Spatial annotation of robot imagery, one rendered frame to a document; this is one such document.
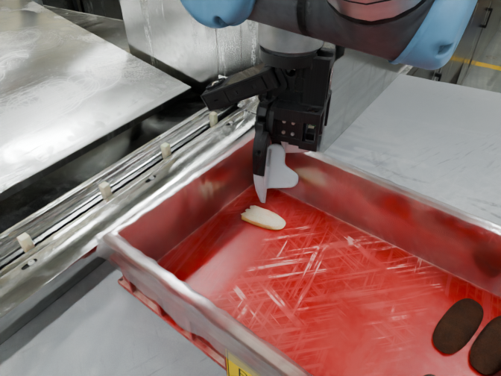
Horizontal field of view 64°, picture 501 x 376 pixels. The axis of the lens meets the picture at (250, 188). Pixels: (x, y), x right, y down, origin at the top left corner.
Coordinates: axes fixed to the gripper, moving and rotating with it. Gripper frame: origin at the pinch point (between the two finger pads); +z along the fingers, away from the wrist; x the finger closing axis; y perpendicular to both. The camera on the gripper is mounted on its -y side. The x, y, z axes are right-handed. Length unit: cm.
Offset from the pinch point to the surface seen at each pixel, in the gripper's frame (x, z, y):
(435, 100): 53, 8, 26
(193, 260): -12.0, 8.4, -7.2
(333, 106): 23.6, -1.1, 5.4
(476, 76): 281, 89, 78
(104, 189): -6.5, 4.2, -25.2
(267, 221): -1.5, 7.4, 0.7
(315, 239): -1.8, 8.2, 8.6
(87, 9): 150, 30, -154
